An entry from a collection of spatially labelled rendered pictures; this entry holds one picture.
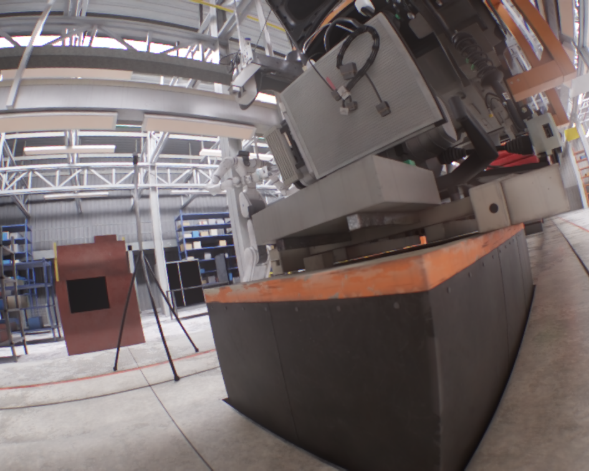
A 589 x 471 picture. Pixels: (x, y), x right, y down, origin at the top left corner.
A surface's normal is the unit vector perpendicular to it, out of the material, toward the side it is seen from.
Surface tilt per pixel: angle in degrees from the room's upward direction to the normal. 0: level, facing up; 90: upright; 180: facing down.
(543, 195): 90
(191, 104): 90
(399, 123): 106
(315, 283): 90
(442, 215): 90
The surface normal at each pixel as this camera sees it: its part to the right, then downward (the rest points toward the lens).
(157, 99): 0.61, -0.21
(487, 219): -0.77, 0.07
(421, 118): -0.69, 0.34
